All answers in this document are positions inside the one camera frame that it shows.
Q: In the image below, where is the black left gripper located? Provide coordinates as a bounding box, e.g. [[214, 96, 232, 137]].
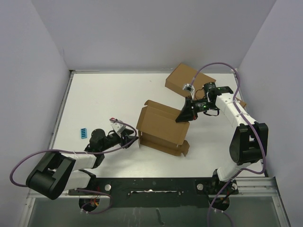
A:
[[100, 128, 138, 151]]

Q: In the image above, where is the aluminium table frame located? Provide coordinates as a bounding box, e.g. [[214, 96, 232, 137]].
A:
[[25, 71, 289, 227]]

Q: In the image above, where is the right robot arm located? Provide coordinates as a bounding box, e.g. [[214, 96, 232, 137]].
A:
[[176, 82, 268, 193]]

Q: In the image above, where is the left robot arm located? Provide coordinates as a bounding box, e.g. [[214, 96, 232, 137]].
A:
[[26, 129, 138, 200]]

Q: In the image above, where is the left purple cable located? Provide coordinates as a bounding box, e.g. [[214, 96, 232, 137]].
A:
[[9, 118, 139, 215]]

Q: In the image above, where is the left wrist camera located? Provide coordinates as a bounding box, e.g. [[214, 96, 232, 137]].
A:
[[109, 119, 126, 133]]

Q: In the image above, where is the purple cable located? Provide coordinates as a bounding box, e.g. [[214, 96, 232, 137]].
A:
[[190, 61, 267, 227], [9, 118, 139, 215]]

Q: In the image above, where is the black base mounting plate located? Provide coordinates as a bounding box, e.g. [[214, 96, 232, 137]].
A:
[[68, 177, 239, 208]]

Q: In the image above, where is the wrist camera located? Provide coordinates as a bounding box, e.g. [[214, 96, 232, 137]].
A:
[[109, 119, 126, 133], [182, 83, 195, 100]]

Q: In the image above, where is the small closed cardboard box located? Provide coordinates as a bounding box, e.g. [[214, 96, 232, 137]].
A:
[[238, 100, 247, 108]]

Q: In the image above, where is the large closed cardboard box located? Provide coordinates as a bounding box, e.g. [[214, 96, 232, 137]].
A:
[[165, 63, 216, 97]]

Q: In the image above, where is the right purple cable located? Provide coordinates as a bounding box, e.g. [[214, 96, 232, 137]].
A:
[[190, 61, 267, 227]]

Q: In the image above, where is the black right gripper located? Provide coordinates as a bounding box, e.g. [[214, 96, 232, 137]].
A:
[[175, 96, 217, 123]]

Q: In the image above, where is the small blue block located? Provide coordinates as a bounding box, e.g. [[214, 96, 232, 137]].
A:
[[80, 128, 88, 139]]

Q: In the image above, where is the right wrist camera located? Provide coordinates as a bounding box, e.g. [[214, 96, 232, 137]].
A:
[[182, 83, 195, 100]]

